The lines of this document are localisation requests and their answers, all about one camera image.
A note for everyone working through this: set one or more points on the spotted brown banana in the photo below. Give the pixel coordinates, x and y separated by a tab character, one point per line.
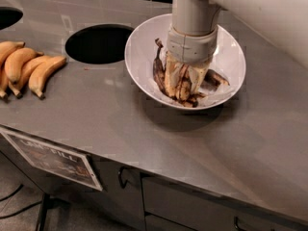
183	88
171	77

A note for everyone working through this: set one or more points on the yellow banana top left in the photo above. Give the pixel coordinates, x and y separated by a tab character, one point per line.
7	47

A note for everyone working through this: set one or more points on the dark banana peel left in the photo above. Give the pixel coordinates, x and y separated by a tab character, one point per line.
158	69

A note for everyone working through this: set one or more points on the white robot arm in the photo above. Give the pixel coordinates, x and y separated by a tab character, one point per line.
192	35

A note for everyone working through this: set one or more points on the yellow banana middle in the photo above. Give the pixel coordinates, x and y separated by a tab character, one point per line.
17	59

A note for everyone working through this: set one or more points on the black cabinet handle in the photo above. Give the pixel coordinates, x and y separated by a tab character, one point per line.
121	181
241	225

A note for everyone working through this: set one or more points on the white bowl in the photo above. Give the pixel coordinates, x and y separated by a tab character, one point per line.
140	51

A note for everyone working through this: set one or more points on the dark banana peel right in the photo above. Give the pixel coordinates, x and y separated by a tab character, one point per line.
215	79

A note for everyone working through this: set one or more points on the yellow banana at edge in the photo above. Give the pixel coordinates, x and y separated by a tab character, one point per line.
3	84

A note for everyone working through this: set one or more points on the dark banana peel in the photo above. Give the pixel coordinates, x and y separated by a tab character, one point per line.
215	79
158	69

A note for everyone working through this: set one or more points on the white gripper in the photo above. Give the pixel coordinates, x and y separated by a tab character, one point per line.
190	48

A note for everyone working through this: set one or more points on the yellow banana rightmost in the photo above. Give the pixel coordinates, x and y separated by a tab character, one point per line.
41	74

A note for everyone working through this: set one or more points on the grey cabinet drawer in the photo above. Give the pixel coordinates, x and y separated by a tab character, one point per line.
171	207

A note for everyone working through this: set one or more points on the black cabinet handle left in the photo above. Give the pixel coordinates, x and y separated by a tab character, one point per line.
121	181

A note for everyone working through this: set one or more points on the black cabinet handle right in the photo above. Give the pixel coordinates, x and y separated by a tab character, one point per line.
241	225

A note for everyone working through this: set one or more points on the white paper liner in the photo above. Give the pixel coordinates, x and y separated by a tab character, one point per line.
206	96

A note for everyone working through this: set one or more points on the landfill sign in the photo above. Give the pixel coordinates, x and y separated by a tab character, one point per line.
70	165

